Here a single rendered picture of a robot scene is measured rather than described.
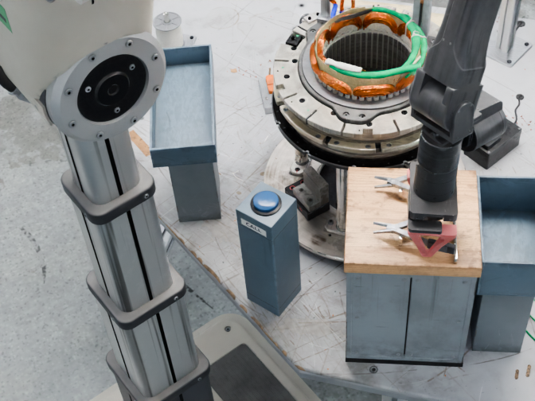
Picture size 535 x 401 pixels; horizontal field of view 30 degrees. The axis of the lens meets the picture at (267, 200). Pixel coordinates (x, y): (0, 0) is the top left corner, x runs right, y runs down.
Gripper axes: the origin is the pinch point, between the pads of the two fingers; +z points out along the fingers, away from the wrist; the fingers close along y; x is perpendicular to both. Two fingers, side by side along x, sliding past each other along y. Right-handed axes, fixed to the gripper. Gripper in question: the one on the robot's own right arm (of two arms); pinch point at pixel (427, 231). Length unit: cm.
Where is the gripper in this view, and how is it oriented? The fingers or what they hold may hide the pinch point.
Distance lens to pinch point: 148.5
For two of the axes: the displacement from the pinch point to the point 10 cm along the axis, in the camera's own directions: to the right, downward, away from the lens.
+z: 0.1, 6.9, 7.3
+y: 0.9, -7.2, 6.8
